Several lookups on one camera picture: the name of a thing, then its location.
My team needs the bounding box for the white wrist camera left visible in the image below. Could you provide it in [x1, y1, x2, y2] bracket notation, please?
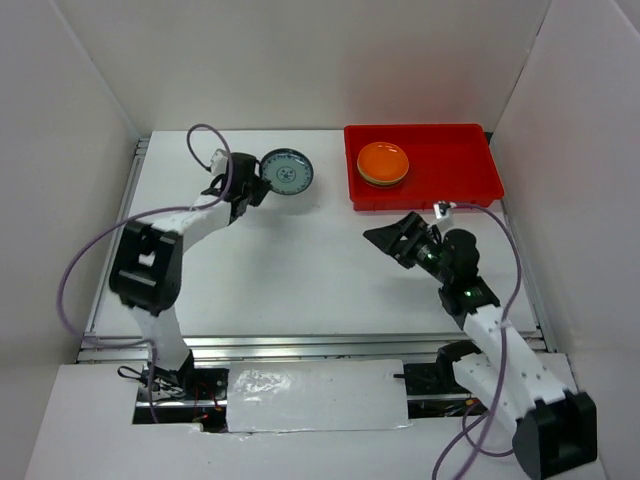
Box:
[210, 149, 230, 176]

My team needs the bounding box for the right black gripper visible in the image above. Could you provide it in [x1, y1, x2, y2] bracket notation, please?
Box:
[363, 211, 453, 285]

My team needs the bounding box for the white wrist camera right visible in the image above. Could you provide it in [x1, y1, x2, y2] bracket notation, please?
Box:
[433, 201, 457, 221]

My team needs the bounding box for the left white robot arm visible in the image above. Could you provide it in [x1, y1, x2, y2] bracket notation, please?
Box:
[109, 150, 271, 399]

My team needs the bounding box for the white foil cover sheet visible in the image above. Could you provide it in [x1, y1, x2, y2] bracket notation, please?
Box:
[226, 360, 410, 433]

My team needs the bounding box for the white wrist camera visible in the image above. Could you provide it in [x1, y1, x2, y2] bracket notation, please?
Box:
[210, 149, 230, 176]
[433, 201, 457, 221]

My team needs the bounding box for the red plastic bin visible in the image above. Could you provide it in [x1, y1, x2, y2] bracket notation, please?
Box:
[344, 123, 504, 212]

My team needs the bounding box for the cream plate with markings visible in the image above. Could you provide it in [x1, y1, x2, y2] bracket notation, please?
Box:
[360, 174, 406, 188]

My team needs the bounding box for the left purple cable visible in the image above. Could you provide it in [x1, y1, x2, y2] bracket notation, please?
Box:
[55, 124, 236, 426]

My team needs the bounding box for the aluminium rail frame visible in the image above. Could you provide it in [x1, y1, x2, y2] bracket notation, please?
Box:
[74, 137, 557, 362]

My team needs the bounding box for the orange plate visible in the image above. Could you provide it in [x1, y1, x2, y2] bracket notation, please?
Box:
[356, 142, 409, 180]

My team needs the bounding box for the blue grey patterned plate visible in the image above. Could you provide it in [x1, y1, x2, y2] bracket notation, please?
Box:
[259, 148, 314, 196]

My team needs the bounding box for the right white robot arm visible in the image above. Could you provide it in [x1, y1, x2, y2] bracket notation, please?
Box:
[363, 212, 598, 479]

